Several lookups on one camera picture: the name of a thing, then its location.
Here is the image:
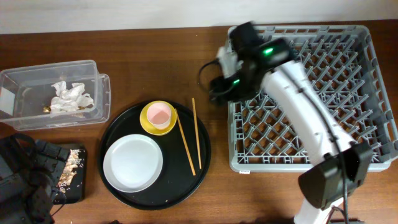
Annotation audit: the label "wooden chopstick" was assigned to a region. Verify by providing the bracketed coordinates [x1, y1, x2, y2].
[192, 98, 202, 169]
[174, 109, 196, 176]

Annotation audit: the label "pink cup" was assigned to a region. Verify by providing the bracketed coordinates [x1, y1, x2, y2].
[146, 102, 172, 129]

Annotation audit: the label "grey round plate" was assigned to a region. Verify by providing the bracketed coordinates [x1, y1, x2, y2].
[103, 134, 164, 193]

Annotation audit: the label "white napkin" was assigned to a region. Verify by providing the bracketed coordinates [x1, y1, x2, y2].
[50, 81, 94, 114]

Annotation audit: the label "food scraps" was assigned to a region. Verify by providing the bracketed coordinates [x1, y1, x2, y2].
[57, 149, 83, 193]

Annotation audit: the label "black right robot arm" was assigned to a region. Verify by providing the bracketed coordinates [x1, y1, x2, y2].
[210, 38, 373, 223]

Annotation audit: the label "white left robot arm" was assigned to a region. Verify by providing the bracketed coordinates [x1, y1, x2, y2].
[1, 133, 70, 224]

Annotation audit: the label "grey plastic dishwasher rack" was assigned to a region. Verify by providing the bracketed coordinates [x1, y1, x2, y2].
[228, 25, 397, 174]

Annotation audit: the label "clear plastic waste bin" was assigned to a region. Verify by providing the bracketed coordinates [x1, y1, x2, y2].
[1, 60, 111, 131]

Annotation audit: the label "yellow saucer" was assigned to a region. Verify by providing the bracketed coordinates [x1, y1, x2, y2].
[139, 101, 177, 136]

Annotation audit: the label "round black tray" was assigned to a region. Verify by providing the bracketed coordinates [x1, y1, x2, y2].
[98, 101, 211, 210]

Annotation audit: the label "black rectangular tray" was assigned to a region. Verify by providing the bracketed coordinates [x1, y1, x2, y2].
[53, 144, 87, 205]

